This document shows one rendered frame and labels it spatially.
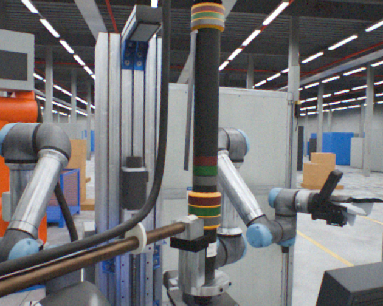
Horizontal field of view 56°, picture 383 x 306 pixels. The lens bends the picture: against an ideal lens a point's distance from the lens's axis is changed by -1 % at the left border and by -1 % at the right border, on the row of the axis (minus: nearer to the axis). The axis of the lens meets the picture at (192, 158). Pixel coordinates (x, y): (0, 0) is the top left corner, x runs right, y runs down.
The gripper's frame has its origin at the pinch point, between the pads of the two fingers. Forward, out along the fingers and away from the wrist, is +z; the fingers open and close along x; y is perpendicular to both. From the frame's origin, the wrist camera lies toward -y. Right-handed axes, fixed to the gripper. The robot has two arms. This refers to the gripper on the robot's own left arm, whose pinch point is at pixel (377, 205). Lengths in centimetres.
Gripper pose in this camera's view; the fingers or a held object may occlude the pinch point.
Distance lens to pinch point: 116.8
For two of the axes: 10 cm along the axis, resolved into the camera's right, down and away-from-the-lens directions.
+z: 7.0, 0.5, -7.1
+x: -7.1, 1.6, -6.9
